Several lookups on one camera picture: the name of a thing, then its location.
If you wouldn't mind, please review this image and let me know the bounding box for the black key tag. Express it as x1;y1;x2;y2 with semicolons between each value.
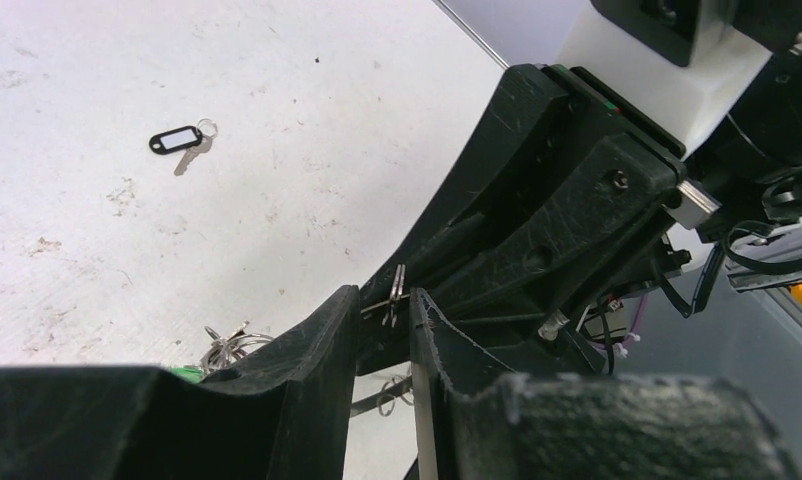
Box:
148;118;219;177

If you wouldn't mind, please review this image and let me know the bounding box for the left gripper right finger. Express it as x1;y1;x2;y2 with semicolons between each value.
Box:
409;289;799;479

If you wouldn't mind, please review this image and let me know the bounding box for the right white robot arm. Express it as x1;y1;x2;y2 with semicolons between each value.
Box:
357;1;802;375

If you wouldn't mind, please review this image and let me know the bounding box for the small metal keyring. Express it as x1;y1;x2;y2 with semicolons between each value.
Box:
381;264;406;328

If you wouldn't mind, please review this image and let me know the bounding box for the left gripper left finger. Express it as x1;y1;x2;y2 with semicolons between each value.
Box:
0;286;360;479

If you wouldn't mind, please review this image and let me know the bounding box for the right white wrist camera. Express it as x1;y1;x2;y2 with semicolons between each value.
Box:
556;4;772;156

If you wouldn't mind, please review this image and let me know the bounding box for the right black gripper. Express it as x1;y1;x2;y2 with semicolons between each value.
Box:
360;64;686;371

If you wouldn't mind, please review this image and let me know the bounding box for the green key tag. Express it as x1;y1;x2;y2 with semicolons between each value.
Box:
168;367;205;384

